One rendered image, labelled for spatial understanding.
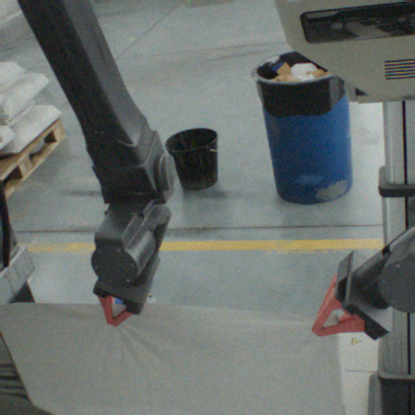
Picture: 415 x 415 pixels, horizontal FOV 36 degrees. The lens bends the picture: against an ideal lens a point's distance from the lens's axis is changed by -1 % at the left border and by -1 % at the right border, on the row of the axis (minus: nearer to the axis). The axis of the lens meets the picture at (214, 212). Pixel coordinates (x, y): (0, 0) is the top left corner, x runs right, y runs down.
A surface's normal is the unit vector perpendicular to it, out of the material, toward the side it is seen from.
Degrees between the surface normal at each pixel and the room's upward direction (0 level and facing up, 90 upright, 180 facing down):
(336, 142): 92
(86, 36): 93
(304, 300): 0
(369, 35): 130
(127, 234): 92
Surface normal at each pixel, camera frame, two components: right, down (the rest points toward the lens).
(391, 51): -0.07, 0.95
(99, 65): 0.95, 0.05
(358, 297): 0.58, -0.60
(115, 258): -0.25, 0.47
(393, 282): -0.44, 0.33
